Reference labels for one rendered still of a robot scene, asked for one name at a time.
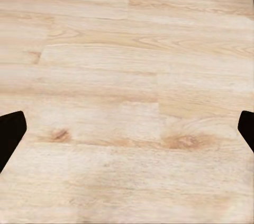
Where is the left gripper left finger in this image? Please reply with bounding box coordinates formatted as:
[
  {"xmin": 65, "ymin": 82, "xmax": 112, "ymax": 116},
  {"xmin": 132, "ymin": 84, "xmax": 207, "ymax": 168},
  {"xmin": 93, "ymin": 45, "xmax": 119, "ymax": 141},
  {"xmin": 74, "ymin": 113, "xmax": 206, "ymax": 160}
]
[{"xmin": 0, "ymin": 111, "xmax": 27, "ymax": 173}]

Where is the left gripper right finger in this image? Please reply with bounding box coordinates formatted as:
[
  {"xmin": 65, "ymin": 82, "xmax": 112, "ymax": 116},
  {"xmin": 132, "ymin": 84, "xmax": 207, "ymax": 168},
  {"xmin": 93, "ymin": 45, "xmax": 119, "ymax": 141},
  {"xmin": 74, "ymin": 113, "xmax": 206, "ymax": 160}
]
[{"xmin": 238, "ymin": 110, "xmax": 254, "ymax": 152}]

